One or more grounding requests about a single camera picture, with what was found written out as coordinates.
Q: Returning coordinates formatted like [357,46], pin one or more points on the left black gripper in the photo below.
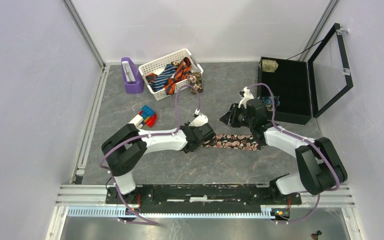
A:
[191,128]

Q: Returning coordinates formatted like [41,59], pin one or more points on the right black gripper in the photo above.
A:
[229,118]

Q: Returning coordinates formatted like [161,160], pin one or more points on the black pink floral tie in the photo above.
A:
[234,141]

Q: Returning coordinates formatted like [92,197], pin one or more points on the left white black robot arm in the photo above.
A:
[123,150]

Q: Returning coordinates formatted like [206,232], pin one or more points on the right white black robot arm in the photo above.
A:
[319,165]

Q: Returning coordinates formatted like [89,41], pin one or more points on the blue patterned rolled tie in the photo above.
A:
[271,104]

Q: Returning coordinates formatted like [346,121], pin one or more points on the gold rolled tie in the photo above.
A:
[269,66]

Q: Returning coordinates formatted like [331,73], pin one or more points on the colourful toy block stack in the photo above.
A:
[147,117]

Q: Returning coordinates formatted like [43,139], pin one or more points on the brown floral tie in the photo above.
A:
[195,79]

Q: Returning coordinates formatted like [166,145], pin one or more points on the black tie display box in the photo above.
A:
[308,88]

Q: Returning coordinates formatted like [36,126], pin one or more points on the navy white striped tie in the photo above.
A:
[159,81]

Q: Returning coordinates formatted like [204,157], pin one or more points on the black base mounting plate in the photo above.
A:
[202,198]

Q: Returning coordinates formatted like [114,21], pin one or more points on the orange navy striped tie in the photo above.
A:
[182,70]

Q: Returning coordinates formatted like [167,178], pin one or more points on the white plastic basket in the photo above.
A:
[155,67]

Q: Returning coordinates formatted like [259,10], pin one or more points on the purple metronome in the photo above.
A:
[133,80]

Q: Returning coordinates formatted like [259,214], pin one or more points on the small black floor object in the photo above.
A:
[315,236]

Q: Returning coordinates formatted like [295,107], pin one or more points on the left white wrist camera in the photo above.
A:
[199,120]

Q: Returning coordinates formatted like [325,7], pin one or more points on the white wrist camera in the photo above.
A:
[245,95]
[199,120]

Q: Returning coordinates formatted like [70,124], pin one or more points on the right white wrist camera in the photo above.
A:
[245,95]

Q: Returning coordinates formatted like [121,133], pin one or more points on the white slotted cable duct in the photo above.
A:
[122,212]

